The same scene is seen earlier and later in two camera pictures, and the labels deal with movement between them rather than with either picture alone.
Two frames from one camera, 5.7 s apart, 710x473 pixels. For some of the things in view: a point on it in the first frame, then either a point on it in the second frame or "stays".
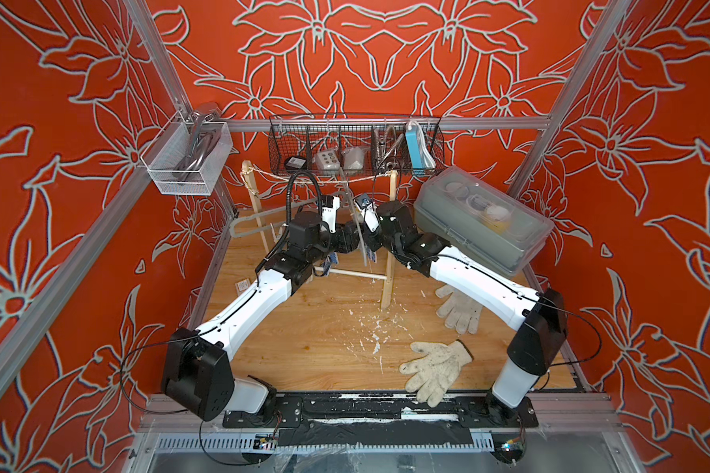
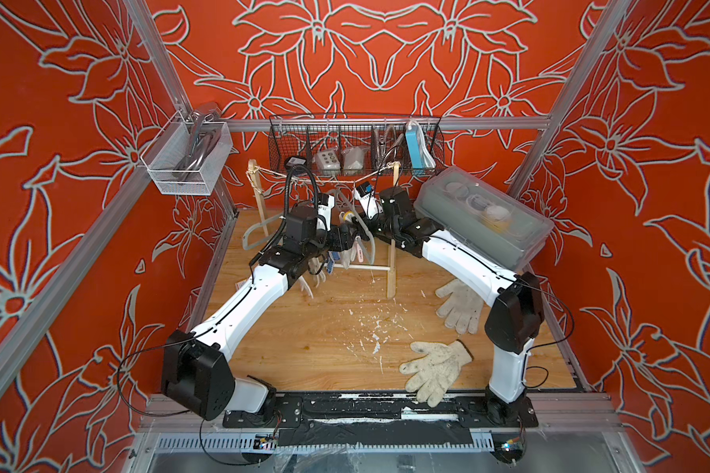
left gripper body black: x=341 y=241 stays
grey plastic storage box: x=478 y=218 stays
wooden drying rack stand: x=389 y=274 to x=392 y=277
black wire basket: x=356 y=145 stays
